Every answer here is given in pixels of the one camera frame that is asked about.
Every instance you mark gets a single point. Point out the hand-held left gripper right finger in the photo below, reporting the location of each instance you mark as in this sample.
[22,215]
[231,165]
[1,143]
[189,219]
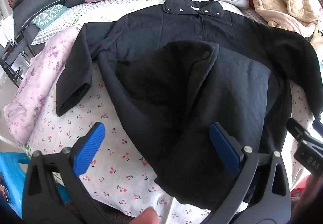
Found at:
[224,149]

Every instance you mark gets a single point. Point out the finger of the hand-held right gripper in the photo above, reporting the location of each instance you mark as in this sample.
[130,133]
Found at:
[297,130]
[318,124]

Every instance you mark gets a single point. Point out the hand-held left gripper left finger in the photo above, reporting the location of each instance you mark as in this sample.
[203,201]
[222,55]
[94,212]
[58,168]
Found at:
[92,148]

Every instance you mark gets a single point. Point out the black quilted jacket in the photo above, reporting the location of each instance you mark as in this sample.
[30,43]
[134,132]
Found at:
[176,75]

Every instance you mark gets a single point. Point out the person's right hand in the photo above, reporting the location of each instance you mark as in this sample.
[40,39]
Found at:
[315,198]

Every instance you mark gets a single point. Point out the person's left hand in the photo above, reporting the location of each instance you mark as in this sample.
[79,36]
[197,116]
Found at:
[147,216]

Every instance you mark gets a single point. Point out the cherry print bed sheet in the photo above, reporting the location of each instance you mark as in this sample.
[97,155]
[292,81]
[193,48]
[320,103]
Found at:
[106,158]

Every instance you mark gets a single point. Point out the red container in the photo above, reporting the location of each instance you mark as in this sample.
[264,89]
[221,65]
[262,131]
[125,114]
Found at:
[298,190]

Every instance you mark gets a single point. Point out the pink floral quilt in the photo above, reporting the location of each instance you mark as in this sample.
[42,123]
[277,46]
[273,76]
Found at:
[37,82]

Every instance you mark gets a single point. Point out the blue plastic stool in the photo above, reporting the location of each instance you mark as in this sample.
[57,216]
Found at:
[11,176]

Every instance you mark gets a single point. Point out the cream tote bag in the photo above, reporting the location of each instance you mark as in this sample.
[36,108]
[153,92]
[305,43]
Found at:
[318,34]

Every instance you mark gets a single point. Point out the black folding chair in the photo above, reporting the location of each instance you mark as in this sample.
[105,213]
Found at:
[12,62]

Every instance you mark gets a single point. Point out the beige fleece robe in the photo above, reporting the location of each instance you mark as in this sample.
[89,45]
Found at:
[282,4]

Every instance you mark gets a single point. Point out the teal coral print cushion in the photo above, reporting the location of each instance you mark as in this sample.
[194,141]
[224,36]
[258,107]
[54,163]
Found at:
[49,16]

